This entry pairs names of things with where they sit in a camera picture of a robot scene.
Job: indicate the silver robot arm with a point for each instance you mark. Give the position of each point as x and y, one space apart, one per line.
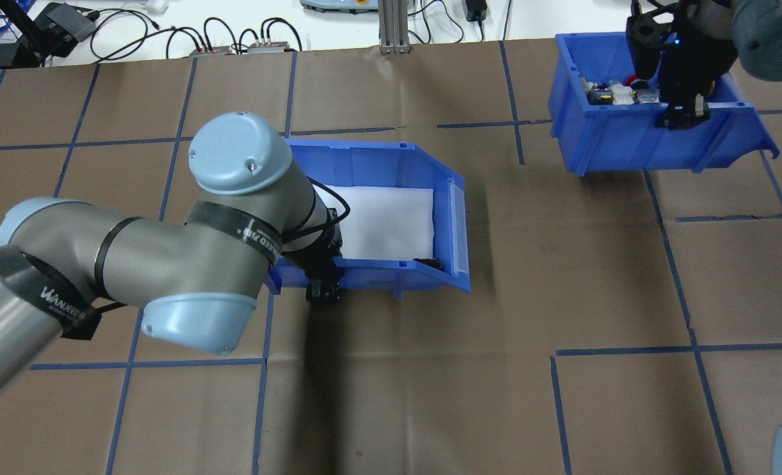
773 39
166 264

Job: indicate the black electronics box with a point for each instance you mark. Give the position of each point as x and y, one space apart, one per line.
67 25

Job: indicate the black cylindrical capacitor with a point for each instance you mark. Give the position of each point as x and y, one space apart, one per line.
428 263

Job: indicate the blue plastic switch bin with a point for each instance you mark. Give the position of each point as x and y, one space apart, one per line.
615 138

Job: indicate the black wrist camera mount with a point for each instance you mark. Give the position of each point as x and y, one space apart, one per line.
645 43

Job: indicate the white plug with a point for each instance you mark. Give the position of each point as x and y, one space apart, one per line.
156 5

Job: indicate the blue plastic battery bin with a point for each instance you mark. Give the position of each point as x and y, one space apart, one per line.
397 158

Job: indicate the white silver switch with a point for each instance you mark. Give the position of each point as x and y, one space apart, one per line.
623 96

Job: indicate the black power adapter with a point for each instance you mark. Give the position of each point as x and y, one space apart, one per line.
475 10

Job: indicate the grey teal device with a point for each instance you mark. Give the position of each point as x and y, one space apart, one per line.
338 5

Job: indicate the black silver switch block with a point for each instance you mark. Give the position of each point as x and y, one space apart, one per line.
647 97

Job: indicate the white foam liner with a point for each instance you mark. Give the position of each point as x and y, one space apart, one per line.
390 221

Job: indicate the small red black button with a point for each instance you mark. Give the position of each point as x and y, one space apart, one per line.
636 81

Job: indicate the aluminium profile post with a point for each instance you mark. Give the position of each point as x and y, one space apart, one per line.
394 26

